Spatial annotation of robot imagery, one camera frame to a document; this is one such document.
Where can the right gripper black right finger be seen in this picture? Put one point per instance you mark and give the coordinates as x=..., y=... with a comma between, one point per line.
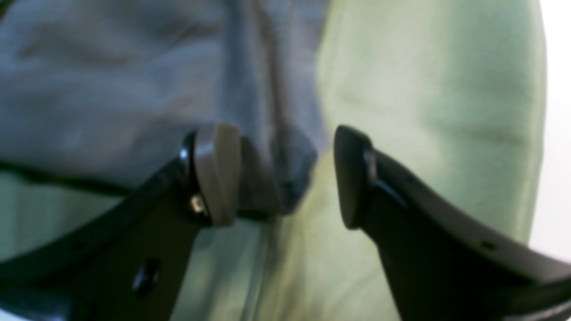
x=440, y=263

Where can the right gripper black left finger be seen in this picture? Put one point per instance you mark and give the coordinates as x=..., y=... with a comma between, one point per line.
x=129, y=264

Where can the grey t-shirt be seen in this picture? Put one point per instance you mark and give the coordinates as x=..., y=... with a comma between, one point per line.
x=105, y=90

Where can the green table cloth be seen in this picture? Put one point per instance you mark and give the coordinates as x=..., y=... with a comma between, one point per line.
x=454, y=89

